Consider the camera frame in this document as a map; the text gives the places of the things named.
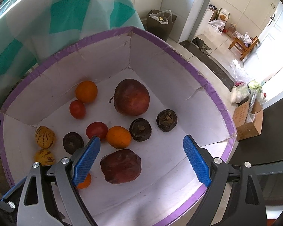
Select wrinkled red apple with stem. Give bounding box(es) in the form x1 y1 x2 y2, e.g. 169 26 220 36
109 79 150 116

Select dark red wrinkled apple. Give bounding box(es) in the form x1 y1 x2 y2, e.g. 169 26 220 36
100 149 142 184

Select orange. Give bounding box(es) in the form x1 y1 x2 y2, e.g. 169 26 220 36
77 173 92 189

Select hidden small red tomato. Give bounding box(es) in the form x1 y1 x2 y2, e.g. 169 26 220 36
69 100 86 119

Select large orange tangerine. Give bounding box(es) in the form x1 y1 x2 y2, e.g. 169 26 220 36
75 81 98 104

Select small orange tangerine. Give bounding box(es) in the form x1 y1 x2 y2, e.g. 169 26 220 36
106 126 132 150

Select dark trash bin with bag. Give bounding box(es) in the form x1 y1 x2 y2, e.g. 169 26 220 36
146 10 177 41

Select green checkered tablecloth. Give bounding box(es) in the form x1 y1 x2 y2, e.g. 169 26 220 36
0 0 142 107

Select brown cardboard box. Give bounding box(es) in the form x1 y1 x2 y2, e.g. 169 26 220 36
233 99 263 141

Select lone wrinkled passion fruit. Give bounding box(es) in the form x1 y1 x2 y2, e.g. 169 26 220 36
156 109 178 132

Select small dark passion fruit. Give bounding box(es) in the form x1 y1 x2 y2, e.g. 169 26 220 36
129 118 152 142

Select wooden stool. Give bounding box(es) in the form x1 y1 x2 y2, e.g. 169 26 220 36
228 36 259 61

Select white plastic bags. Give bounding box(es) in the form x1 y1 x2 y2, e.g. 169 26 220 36
230 59 267 104

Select yellow striped pepino melon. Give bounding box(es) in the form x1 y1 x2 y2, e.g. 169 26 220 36
35 126 55 149

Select white purple cardboard box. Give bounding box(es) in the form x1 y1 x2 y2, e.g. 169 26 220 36
0 27 237 225

